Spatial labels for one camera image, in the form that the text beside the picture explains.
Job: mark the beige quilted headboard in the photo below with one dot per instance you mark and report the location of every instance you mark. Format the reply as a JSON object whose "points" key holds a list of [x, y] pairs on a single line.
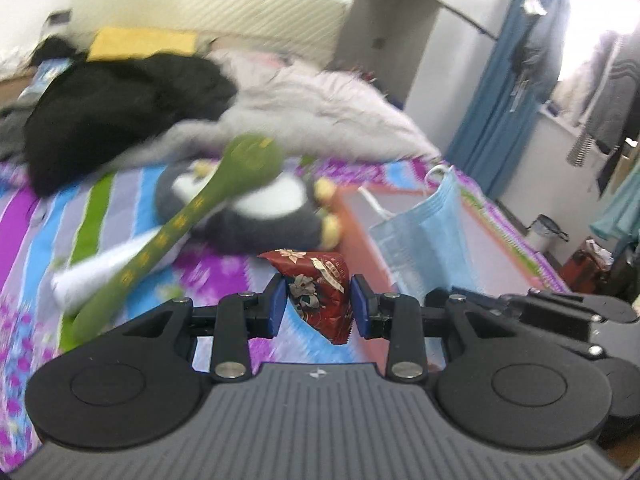
{"points": [[200, 5]]}

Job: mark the black clothing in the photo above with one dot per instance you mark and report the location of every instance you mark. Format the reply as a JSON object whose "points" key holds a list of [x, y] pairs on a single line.
{"points": [[125, 105]]}

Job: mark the small black cloth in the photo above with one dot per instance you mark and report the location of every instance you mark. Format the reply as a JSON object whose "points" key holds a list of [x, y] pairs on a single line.
{"points": [[57, 50]]}

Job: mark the blue face mask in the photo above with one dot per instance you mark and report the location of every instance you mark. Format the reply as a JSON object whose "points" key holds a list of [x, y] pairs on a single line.
{"points": [[430, 230]]}

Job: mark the hanging grey sweater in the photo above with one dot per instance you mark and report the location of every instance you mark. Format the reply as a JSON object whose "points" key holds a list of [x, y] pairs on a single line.
{"points": [[615, 105]]}

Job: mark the grey cabinet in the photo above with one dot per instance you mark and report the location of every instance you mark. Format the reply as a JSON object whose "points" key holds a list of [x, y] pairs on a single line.
{"points": [[380, 10]]}

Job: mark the blue panda print item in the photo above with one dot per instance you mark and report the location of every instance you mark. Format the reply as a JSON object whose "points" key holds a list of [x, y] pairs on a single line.
{"points": [[47, 77]]}

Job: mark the white tube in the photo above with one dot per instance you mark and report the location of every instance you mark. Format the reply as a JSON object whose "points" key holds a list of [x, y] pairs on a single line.
{"points": [[95, 275]]}

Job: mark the hanging dark garment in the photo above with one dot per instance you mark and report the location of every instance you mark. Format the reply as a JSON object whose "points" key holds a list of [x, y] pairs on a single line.
{"points": [[537, 50]]}

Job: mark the dark grey blanket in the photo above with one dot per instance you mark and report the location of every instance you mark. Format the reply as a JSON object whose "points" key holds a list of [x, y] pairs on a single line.
{"points": [[15, 132]]}

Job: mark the striped garment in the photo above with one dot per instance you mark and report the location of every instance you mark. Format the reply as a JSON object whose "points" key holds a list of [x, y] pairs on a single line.
{"points": [[580, 149]]}

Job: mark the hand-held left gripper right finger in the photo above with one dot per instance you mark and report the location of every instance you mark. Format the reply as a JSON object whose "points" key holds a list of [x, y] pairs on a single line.
{"points": [[360, 307]]}

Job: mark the green plush stick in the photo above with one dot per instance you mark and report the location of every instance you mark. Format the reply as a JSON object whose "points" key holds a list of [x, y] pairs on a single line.
{"points": [[250, 160]]}

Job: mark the light grey duvet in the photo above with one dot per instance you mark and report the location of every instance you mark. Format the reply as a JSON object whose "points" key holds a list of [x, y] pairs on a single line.
{"points": [[325, 110]]}

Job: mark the red container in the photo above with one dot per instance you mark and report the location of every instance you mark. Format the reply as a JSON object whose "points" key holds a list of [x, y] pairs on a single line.
{"points": [[585, 267]]}

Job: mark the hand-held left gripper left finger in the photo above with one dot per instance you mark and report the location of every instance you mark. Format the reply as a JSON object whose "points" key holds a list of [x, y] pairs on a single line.
{"points": [[277, 305]]}

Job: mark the red snack packet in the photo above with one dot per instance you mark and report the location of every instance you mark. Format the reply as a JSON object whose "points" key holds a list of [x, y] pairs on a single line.
{"points": [[320, 280]]}

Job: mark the yellow pillow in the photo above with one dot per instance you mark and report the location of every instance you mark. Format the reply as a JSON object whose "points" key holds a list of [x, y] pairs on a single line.
{"points": [[140, 45]]}

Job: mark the grey penguin plush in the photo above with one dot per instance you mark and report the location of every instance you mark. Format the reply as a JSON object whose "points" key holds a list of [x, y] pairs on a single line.
{"points": [[270, 220]]}

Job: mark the teal garment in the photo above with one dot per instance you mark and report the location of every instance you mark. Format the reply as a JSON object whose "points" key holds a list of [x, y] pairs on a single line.
{"points": [[620, 205]]}

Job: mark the black wall socket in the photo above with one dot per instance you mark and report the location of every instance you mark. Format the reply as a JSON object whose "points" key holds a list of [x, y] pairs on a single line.
{"points": [[59, 16]]}

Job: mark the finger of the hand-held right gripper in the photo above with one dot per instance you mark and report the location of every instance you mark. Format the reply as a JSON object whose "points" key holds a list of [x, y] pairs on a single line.
{"points": [[480, 297]]}

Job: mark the hanging white garment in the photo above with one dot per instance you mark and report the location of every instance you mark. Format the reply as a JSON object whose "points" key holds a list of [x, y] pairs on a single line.
{"points": [[580, 85]]}

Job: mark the colourful striped bedsheet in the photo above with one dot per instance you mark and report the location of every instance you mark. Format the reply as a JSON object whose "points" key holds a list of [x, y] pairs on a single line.
{"points": [[50, 220]]}

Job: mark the orange cardboard box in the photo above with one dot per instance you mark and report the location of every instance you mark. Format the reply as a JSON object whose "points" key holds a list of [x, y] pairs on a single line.
{"points": [[360, 250]]}

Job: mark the blue curtain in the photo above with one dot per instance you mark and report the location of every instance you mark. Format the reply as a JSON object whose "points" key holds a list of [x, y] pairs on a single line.
{"points": [[490, 110]]}

